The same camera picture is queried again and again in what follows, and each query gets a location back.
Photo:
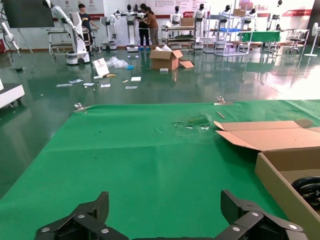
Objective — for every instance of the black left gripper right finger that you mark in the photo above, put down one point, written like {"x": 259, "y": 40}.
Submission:
{"x": 250, "y": 220}

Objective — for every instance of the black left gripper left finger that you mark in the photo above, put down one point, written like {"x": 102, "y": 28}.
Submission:
{"x": 82, "y": 220}

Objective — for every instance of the white wheeled robot arm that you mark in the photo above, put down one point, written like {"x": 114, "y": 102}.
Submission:
{"x": 77, "y": 37}

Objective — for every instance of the white articulated robot arm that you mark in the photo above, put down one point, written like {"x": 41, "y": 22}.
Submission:
{"x": 8, "y": 36}

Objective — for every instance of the cardboard box with round holes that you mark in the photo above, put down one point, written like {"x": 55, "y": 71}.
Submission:
{"x": 287, "y": 140}

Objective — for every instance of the small white box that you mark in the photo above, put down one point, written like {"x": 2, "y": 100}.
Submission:
{"x": 98, "y": 77}

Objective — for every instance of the large open cardboard box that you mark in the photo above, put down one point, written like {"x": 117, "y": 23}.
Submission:
{"x": 162, "y": 63}

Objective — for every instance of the red box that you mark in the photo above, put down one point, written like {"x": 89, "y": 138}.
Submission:
{"x": 2, "y": 47}

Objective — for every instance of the closed brown cardboard box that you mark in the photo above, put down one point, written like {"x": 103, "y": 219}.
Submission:
{"x": 187, "y": 22}
{"x": 239, "y": 13}

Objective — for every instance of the green table cloth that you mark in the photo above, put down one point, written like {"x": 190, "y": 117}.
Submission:
{"x": 150, "y": 162}

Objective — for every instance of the short wooden stick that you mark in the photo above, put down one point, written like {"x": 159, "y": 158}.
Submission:
{"x": 220, "y": 115}

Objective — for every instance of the silver binder clip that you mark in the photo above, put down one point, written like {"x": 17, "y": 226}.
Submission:
{"x": 81, "y": 108}
{"x": 222, "y": 102}

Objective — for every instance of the white paper sheet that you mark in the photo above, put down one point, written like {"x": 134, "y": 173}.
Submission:
{"x": 105, "y": 85}
{"x": 63, "y": 85}
{"x": 131, "y": 87}
{"x": 88, "y": 84}

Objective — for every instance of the blue white packet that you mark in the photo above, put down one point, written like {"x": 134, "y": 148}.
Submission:
{"x": 75, "y": 81}

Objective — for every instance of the white machine base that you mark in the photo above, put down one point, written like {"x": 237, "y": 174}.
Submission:
{"x": 10, "y": 95}

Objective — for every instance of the yellow flat object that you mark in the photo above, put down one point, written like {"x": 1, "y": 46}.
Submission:
{"x": 111, "y": 75}

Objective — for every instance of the white pad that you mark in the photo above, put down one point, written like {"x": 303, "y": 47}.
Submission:
{"x": 136, "y": 79}

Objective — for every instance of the white red-print sign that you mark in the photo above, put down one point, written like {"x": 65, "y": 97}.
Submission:
{"x": 100, "y": 66}

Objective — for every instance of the blue shoe cover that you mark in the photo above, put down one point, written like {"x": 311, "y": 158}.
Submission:
{"x": 130, "y": 67}

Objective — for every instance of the clear plastic wrap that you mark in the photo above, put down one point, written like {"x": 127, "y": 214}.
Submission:
{"x": 116, "y": 62}

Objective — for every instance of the dark floor debris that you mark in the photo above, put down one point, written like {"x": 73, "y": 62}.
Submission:
{"x": 17, "y": 70}

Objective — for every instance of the loose cardboard flap piece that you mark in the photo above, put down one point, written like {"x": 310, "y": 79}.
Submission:
{"x": 187, "y": 64}

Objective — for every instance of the white foam block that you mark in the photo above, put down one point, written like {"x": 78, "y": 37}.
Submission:
{"x": 164, "y": 70}

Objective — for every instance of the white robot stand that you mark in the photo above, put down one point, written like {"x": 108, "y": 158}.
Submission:
{"x": 108, "y": 46}

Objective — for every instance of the white metal shelf rack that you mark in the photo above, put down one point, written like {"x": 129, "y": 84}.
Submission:
{"x": 229, "y": 37}

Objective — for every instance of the green covered table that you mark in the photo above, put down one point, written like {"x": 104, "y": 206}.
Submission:
{"x": 262, "y": 36}

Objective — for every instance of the black stool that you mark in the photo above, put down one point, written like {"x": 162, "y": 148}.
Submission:
{"x": 295, "y": 41}

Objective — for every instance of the blue plastic tray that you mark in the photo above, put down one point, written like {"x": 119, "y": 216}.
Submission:
{"x": 226, "y": 30}

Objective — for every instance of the person in black clothes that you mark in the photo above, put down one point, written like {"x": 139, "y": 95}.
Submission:
{"x": 143, "y": 35}

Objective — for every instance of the person in yellow-print black shirt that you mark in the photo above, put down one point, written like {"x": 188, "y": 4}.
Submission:
{"x": 85, "y": 20}

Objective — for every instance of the white standing fan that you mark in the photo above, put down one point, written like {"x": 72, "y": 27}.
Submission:
{"x": 315, "y": 28}

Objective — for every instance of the white humanoid robot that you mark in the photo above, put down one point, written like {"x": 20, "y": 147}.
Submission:
{"x": 175, "y": 17}
{"x": 225, "y": 15}
{"x": 275, "y": 18}
{"x": 250, "y": 17}
{"x": 199, "y": 15}

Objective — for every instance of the metal workbench rack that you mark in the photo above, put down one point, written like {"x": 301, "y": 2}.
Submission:
{"x": 178, "y": 28}

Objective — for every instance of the white humanoid robot arms spread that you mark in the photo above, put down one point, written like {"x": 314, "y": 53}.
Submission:
{"x": 130, "y": 17}

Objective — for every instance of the person in brown shirt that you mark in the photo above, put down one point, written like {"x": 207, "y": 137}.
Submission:
{"x": 152, "y": 22}

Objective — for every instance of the black display board on stand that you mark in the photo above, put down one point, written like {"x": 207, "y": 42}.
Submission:
{"x": 30, "y": 12}

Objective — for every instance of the white frame workbench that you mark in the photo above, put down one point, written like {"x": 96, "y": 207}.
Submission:
{"x": 56, "y": 44}

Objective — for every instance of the grey frame table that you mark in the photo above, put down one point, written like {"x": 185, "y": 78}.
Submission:
{"x": 297, "y": 31}

